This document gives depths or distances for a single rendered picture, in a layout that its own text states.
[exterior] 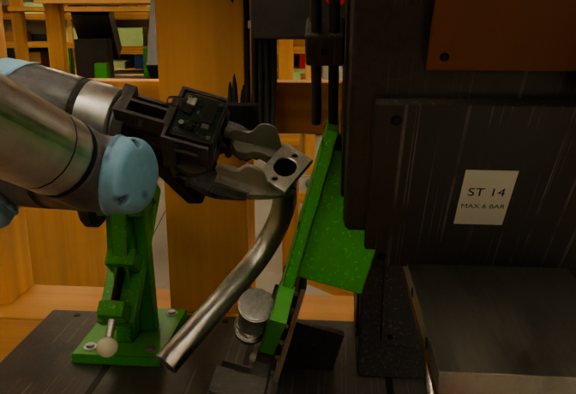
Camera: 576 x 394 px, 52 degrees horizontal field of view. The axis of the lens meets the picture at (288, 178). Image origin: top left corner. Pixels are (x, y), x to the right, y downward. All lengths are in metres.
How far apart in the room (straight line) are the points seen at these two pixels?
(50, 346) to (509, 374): 0.71
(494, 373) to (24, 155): 0.38
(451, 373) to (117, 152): 0.33
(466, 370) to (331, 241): 0.21
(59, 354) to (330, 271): 0.49
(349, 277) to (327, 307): 0.47
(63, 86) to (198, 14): 0.32
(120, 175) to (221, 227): 0.47
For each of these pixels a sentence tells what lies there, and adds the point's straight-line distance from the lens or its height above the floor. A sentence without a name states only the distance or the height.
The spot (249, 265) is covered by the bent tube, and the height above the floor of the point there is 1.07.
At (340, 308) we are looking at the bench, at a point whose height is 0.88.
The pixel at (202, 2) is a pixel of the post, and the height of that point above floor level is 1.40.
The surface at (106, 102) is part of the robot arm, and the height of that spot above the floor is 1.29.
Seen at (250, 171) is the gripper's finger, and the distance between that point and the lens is 0.64.
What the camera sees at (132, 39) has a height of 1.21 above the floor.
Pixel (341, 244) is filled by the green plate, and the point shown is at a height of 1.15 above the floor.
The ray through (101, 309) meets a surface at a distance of 0.87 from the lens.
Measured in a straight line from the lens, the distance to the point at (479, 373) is 0.46.
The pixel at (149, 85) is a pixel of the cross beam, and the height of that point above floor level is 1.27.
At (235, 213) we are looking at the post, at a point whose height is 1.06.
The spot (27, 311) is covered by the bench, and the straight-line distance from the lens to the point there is 1.16.
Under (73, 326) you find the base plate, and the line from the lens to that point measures 1.04.
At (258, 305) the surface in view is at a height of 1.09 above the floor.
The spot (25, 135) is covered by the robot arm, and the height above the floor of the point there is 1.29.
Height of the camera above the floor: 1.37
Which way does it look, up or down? 14 degrees down
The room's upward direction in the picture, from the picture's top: straight up
